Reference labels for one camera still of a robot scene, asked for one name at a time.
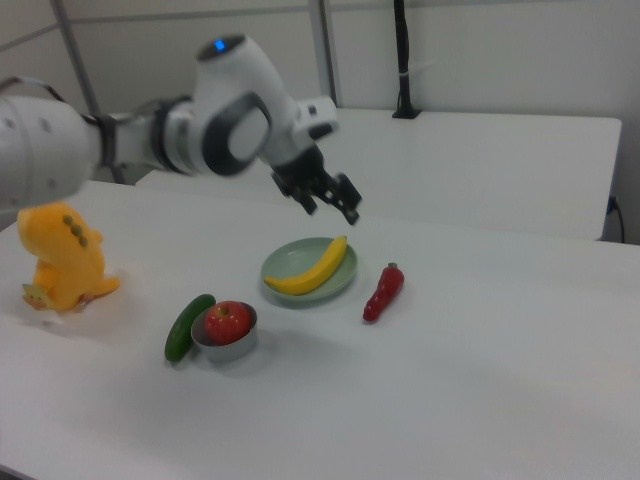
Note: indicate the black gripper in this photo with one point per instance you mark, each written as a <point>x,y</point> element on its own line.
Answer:
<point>300,165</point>

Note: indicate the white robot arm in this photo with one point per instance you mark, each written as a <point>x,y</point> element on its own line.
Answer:
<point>225,90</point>

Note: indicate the green plastic plate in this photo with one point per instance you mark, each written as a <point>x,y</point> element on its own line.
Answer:
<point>295,260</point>

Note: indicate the red toy chili pepper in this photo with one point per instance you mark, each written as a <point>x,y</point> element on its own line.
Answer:
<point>382,295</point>

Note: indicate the yellow toy banana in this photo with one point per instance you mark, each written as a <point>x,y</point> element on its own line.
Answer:
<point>320,272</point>

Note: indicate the red toy apple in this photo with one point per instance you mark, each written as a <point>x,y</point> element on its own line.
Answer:
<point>227,322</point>

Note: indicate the black pole with base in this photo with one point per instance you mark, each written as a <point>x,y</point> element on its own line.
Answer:
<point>402,50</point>

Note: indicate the grey round bowl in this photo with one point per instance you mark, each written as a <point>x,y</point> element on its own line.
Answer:
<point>230,352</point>

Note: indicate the green toy cucumber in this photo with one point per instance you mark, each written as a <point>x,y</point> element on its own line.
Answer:
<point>179,331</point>

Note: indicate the orange dinosaur plush toy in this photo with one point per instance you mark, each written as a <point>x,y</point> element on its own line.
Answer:
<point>60,250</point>

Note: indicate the yellow paper plush tag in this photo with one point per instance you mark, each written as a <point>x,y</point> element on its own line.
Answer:
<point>36,296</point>

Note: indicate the silver partition frame post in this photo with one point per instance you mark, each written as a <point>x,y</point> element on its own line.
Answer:
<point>75,55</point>
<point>328,50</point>

